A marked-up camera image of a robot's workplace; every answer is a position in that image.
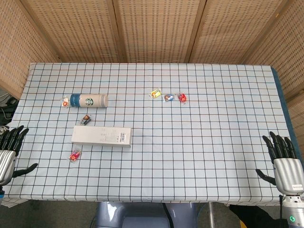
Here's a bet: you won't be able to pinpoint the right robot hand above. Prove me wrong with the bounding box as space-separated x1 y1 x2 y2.
255 131 304 193

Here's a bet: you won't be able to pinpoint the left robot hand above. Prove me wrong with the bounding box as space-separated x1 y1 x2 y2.
0 125 38 187

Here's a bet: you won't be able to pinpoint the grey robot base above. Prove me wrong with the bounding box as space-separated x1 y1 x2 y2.
95 201 199 228

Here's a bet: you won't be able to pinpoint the white rectangular box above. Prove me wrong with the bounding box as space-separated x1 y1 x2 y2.
71 125 133 149

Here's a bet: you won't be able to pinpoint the blue grid tablecloth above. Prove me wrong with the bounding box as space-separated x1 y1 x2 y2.
1 62 296 207

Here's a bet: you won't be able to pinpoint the beige Starbucks tumbler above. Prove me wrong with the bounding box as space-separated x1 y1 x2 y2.
69 94 110 108

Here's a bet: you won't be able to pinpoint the woven bamboo folding screen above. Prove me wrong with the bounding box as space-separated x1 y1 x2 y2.
0 0 304 143

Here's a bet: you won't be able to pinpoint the black cables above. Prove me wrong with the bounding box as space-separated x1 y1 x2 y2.
0 94 19 124

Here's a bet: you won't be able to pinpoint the pink red keychain charm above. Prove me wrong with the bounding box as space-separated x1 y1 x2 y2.
69 149 81 162

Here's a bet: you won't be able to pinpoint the black car keychain charm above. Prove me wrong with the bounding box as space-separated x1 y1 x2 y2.
80 114 93 126

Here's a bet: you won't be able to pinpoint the yellow keychain charm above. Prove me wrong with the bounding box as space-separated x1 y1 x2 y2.
149 88 162 99

